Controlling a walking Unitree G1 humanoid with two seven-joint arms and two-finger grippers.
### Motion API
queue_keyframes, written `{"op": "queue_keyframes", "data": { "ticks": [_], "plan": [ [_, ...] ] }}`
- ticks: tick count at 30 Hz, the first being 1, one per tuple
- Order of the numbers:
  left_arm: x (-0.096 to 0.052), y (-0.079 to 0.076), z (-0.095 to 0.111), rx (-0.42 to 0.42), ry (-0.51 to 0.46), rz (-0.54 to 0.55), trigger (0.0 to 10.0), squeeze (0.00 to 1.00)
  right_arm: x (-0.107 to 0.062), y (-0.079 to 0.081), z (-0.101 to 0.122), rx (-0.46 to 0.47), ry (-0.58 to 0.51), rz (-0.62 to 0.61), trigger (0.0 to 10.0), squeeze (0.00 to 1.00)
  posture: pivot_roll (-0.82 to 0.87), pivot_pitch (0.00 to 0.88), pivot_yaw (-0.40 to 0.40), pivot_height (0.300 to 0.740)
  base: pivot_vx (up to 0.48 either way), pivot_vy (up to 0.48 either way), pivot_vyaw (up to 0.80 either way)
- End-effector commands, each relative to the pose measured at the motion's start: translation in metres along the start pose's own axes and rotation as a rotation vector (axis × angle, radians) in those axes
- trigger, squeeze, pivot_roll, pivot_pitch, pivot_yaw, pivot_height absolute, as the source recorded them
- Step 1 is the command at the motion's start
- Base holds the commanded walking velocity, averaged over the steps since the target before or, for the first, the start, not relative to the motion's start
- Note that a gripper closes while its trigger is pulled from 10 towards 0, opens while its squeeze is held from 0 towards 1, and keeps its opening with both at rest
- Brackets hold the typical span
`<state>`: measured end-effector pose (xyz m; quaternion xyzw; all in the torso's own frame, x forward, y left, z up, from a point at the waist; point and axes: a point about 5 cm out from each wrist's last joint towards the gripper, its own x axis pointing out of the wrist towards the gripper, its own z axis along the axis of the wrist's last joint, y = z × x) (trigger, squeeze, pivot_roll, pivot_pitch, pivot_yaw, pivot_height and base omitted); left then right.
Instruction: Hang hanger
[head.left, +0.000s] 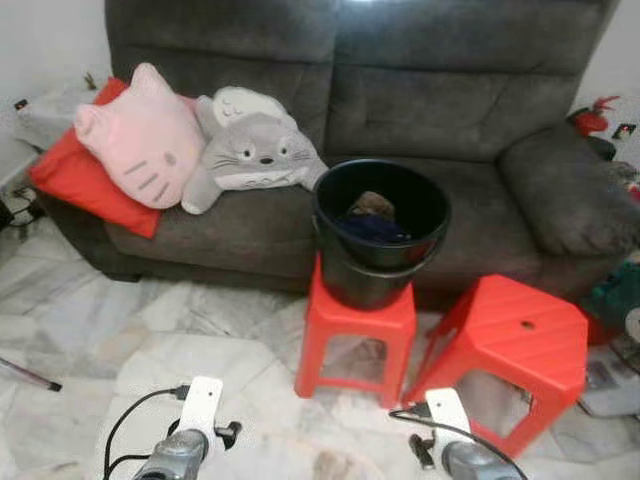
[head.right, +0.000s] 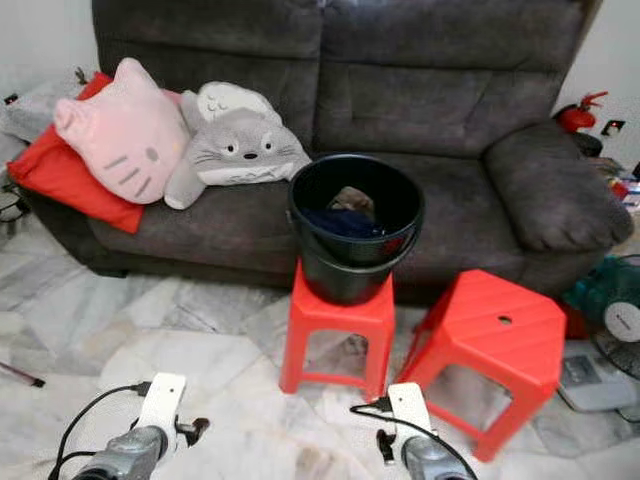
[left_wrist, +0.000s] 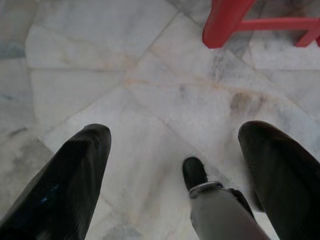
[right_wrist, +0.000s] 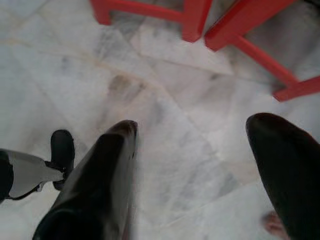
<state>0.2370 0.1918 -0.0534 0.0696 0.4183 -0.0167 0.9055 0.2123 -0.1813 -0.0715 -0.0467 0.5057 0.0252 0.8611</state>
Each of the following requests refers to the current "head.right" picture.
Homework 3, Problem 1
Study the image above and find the navy garment with red trim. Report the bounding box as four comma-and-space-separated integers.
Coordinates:
305, 205, 386, 241

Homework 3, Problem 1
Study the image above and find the red plastic stool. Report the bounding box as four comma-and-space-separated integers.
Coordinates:
395, 268, 568, 463
278, 258, 397, 401

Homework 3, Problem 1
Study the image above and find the black plastic bucket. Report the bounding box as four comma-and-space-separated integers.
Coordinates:
287, 153, 425, 307

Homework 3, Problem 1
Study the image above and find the white flat scale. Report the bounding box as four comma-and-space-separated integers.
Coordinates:
555, 340, 640, 413

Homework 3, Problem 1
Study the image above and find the khaki brown garment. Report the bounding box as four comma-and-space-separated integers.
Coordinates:
330, 185, 376, 213

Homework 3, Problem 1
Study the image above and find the green electric fan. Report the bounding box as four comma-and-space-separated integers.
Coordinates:
563, 253, 640, 351

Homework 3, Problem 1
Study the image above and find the red cushion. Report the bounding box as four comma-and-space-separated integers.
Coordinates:
8, 72, 161, 234

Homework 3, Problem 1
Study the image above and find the grey white creature plush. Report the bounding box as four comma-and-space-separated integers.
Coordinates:
163, 81, 311, 211

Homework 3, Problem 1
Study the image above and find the pink cat face pillow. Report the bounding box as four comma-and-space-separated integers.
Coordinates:
53, 57, 191, 206

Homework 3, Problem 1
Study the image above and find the dark grey fabric sofa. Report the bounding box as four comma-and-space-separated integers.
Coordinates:
15, 0, 636, 306

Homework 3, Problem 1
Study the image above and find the white lace covered box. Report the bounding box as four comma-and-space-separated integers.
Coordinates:
0, 78, 83, 143

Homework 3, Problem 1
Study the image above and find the red fire extinguisher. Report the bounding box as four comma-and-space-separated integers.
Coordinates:
555, 90, 611, 136

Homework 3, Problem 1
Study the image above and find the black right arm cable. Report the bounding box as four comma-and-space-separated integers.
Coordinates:
350, 397, 479, 480

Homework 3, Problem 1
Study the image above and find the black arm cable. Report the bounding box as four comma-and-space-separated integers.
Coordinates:
50, 381, 154, 480
350, 397, 479, 480

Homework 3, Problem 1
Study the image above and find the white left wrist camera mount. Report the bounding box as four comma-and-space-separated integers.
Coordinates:
138, 372, 188, 433

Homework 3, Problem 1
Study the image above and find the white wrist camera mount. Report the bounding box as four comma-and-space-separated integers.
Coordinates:
138, 372, 188, 433
387, 382, 433, 438

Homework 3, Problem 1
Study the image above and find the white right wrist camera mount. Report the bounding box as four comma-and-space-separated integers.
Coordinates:
387, 382, 433, 438

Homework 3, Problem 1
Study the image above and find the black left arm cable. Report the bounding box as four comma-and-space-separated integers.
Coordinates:
50, 381, 154, 480

